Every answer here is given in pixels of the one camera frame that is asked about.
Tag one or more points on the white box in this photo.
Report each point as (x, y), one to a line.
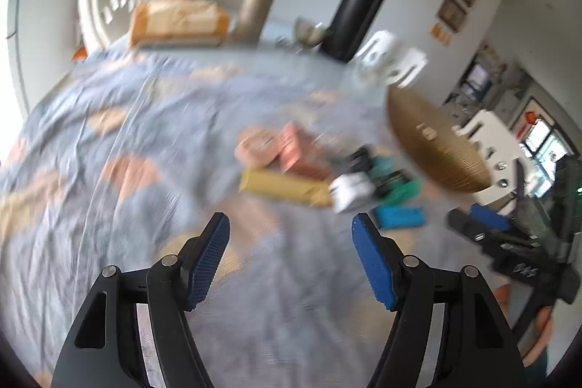
(350, 191)

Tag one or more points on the reddish box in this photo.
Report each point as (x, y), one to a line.
(311, 168)

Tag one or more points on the yellow box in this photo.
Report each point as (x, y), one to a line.
(282, 186)

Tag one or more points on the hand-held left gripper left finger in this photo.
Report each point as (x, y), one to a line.
(207, 265)

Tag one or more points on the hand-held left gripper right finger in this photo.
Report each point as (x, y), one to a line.
(373, 260)

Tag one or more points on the pink round item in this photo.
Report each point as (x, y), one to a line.
(254, 147)

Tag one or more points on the orange tissue pack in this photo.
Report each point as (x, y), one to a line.
(179, 22)

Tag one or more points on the steel bowl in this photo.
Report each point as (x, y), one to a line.
(311, 32)

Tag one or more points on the cluttered shelf unit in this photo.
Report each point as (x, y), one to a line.
(479, 79)

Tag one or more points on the teal item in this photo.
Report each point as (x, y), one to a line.
(383, 166)

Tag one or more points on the beige thermos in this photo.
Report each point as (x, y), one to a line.
(258, 4)

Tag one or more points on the green item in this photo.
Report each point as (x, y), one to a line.
(401, 190)

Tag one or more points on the person's right hand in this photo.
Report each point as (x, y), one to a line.
(539, 333)

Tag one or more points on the black thermos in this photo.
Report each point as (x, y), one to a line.
(359, 6)

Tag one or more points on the orange wall sticker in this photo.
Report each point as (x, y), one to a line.
(441, 32)

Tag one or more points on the blue rectangular item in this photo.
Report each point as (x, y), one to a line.
(398, 218)

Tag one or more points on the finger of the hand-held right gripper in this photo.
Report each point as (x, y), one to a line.
(473, 229)
(491, 217)

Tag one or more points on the pink box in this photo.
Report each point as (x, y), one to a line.
(292, 147)

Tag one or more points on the black clip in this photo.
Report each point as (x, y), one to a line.
(361, 159)

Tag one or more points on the orange cloth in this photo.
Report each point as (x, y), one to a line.
(79, 52)

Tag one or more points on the white chair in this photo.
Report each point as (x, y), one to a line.
(386, 56)
(109, 10)
(493, 151)

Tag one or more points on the blue leaf print cloth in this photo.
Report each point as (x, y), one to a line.
(113, 142)

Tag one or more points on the gold ribbed bowl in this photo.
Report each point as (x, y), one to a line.
(436, 142)

